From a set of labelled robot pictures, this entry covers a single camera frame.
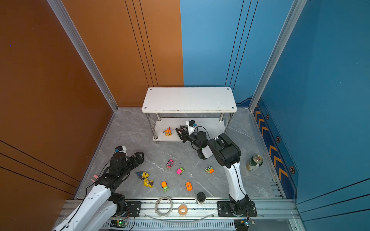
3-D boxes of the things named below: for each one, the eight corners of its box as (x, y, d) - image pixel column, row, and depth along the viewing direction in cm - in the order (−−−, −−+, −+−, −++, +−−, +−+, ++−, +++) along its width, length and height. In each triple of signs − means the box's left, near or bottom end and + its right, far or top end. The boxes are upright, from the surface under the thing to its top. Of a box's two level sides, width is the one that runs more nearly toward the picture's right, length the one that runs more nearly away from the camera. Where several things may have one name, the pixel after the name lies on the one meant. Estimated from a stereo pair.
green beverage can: (247, 172, 88) (253, 165, 79) (244, 163, 91) (250, 155, 83) (257, 172, 88) (264, 165, 79) (254, 163, 91) (261, 155, 83)
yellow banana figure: (142, 186, 82) (141, 184, 80) (145, 179, 84) (144, 178, 83) (152, 188, 82) (151, 186, 80) (154, 181, 84) (153, 180, 82)
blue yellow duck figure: (136, 179, 85) (134, 177, 83) (138, 173, 88) (136, 171, 85) (148, 179, 85) (147, 177, 83) (149, 173, 88) (148, 171, 85)
